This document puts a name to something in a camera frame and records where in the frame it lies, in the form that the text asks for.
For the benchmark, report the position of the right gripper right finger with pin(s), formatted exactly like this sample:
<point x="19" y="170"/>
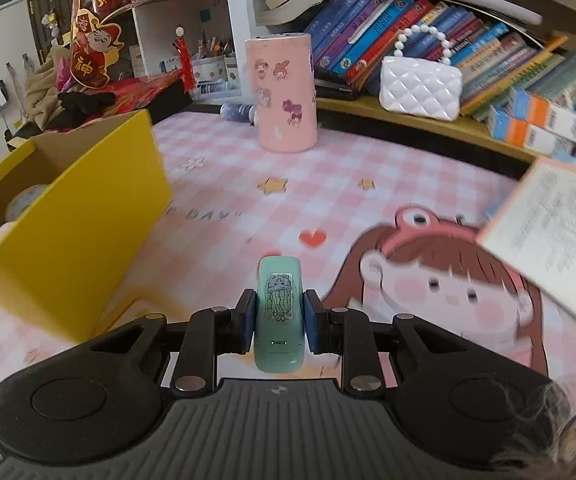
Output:
<point x="348" y="334"/>

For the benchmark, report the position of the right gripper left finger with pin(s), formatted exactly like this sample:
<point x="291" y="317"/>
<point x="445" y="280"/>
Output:
<point x="210" y="333"/>

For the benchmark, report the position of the mint green stapler case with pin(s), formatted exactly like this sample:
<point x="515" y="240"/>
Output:
<point x="279" y="332"/>

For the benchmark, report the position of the yellow tape roll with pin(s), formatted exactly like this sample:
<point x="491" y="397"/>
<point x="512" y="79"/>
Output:
<point x="23" y="201"/>

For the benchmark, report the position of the pink cartoon table mat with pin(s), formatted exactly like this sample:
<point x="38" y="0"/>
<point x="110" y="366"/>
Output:
<point x="376" y="227"/>

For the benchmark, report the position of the yellow cardboard box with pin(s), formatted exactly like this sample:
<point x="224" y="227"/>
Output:
<point x="69" y="251"/>

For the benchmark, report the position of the open text book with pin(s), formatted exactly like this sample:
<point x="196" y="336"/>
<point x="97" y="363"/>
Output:
<point x="534" y="230"/>

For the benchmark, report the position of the white quilted pearl handbag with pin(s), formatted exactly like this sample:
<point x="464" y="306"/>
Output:
<point x="418" y="87"/>

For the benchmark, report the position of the orange blue medicine box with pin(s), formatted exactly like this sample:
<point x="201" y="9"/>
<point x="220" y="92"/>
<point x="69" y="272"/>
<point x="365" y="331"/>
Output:
<point x="517" y="132"/>
<point x="542" y="113"/>

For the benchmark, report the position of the pink sticker cylinder holder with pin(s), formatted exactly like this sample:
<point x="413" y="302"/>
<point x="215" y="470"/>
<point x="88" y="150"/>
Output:
<point x="282" y="81"/>

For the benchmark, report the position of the beige cloth pile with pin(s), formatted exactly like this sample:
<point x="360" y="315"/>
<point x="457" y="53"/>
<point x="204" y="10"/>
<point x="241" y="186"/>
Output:
<point x="45" y="84"/>

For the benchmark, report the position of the white desk shelf unit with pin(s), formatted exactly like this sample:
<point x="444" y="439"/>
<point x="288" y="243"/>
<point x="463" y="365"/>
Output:
<point x="156" y="22"/>

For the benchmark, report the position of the fortune god decoration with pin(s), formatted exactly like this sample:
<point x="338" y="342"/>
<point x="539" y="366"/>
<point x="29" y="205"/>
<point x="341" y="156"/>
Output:
<point x="95" y="41"/>

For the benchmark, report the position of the wooden bookshelf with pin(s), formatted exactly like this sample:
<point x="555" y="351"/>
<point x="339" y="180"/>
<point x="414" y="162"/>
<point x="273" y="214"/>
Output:
<point x="497" y="74"/>

